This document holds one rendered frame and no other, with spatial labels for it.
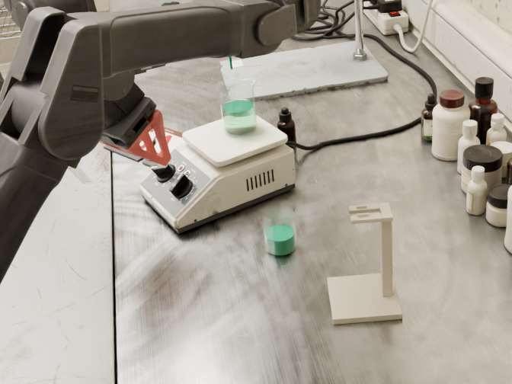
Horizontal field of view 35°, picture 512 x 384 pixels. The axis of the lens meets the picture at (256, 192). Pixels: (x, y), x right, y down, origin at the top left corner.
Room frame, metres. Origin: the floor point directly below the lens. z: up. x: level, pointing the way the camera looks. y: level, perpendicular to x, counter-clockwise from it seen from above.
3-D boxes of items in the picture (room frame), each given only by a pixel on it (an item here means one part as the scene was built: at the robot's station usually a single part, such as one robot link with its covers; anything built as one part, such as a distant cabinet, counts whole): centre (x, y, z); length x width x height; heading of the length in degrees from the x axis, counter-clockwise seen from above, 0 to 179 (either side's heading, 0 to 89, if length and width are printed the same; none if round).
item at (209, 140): (1.05, 0.02, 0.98); 0.12 x 0.12 x 0.01; 27
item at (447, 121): (1.08, -0.30, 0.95); 0.06 x 0.06 x 0.10
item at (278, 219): (0.88, -0.03, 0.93); 0.04 x 0.04 x 0.06
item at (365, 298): (0.75, -0.11, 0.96); 0.08 x 0.08 x 0.13; 87
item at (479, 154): (0.97, -0.32, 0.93); 0.05 x 0.05 x 0.06
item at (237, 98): (1.07, 0.01, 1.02); 0.06 x 0.05 x 0.08; 117
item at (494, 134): (1.05, -0.36, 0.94); 0.03 x 0.03 x 0.07
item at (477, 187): (0.92, -0.30, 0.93); 0.03 x 0.03 x 0.07
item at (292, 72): (1.46, -0.11, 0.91); 0.30 x 0.20 x 0.01; 96
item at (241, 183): (1.04, 0.05, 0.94); 0.22 x 0.13 x 0.08; 117
